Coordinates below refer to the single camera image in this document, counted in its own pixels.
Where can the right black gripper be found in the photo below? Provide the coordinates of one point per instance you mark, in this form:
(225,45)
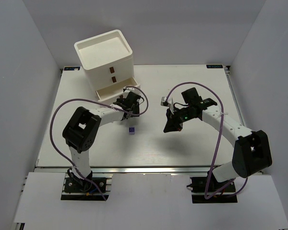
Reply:
(175,117)

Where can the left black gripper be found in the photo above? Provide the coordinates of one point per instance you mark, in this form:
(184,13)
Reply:
(135,103)

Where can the purple upside-down lego brick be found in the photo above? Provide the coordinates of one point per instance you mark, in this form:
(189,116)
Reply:
(131,130)

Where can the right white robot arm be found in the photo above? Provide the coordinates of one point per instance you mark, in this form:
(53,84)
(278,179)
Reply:
(251,152)

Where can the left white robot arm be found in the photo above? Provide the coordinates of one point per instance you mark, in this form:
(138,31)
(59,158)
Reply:
(81,130)

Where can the white drawer cabinet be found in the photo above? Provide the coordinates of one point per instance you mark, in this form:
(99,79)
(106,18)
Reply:
(106,59)

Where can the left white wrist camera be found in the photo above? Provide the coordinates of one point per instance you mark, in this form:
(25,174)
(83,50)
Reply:
(128,89)

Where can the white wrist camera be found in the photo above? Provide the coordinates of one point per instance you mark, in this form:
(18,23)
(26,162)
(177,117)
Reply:
(128,89)
(168,102)

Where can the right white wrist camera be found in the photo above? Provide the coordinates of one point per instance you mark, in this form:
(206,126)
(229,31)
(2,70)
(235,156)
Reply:
(168,102)

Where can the aluminium table front rail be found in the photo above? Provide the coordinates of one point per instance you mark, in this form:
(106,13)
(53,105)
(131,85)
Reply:
(111,170)

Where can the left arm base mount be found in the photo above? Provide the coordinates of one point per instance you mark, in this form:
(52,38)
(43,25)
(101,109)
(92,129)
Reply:
(78,189)

